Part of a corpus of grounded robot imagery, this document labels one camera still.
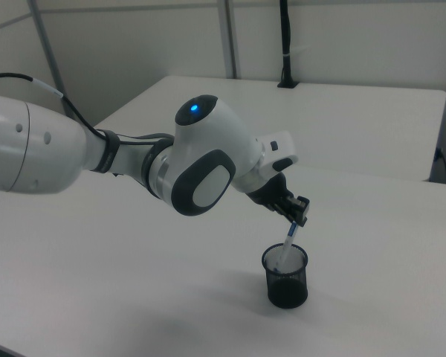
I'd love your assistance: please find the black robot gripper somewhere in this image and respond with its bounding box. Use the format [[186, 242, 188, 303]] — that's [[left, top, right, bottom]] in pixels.
[[247, 173, 311, 228]]

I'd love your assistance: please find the blue and white marker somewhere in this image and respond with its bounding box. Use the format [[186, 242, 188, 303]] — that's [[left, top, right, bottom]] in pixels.
[[273, 221, 299, 273]]

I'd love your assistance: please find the black mesh pen cup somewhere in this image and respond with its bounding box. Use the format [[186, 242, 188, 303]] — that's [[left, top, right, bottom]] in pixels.
[[261, 242, 310, 310]]

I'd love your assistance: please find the white table with rounded corners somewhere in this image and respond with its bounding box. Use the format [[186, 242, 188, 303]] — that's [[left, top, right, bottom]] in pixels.
[[94, 75, 446, 182]]

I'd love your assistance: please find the black pole with clamp base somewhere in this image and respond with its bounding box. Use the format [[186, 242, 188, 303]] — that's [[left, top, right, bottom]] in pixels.
[[277, 0, 300, 89]]

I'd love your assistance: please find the thin black wall cable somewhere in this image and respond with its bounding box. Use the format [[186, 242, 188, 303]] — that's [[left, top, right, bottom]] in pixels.
[[435, 147, 446, 184]]

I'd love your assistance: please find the grey partition post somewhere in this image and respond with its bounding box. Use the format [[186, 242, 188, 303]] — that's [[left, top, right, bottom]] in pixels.
[[28, 0, 77, 122], [218, 0, 243, 80]]

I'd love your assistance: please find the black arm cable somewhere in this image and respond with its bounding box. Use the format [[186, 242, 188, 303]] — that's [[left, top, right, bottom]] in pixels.
[[0, 72, 174, 147]]

